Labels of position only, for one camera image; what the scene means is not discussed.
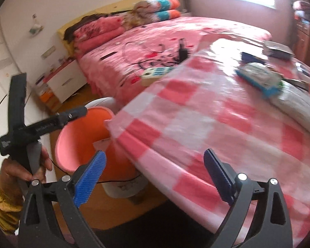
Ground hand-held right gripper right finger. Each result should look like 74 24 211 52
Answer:
203 148 293 248

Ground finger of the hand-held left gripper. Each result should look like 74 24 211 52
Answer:
9 73 28 133
57 106 88 125

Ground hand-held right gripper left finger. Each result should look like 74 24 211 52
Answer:
18 150 107 248

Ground orange plastic bucket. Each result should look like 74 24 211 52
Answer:
54 106 145 185

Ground blue white packet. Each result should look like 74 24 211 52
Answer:
235 62 283 99

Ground grey mailer bag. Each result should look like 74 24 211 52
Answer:
270 81 310 136

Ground black silver snack packet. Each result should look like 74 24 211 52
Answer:
281 66 310 92

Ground white dark blue carton box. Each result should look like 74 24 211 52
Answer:
263 41 295 60

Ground person's left forearm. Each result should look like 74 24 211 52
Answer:
0 174 25 234

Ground person's left hand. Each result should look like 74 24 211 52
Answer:
0 145 53 184

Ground orange cardboard box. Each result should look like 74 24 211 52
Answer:
39 90 60 111

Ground white nightstand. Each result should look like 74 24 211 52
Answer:
35 58 87 104

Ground red white checked tablecloth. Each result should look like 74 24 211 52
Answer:
105 37 310 248

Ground pink folded blanket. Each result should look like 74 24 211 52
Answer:
74 15 124 42
76 27 126 55

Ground dark brown cloth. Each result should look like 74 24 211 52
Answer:
63 15 104 40

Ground beige floral pillow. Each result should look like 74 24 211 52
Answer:
123 12 145 30

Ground yellow headboard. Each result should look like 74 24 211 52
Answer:
57 0 155 55

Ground clear plastic table cover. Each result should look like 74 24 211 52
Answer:
105 37 310 248

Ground orange teal bolster pillow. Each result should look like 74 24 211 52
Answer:
134 9 182 24

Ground rolled colourful blankets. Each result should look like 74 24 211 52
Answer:
133 0 181 13

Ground brown wooden cabinet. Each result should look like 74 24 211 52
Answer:
292 18 310 57

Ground folded bedding pile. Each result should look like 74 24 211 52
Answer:
292 0 310 21

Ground white wall socket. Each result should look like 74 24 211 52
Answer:
41 45 56 58

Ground green white wall hanger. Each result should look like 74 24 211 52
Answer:
28 14 43 35

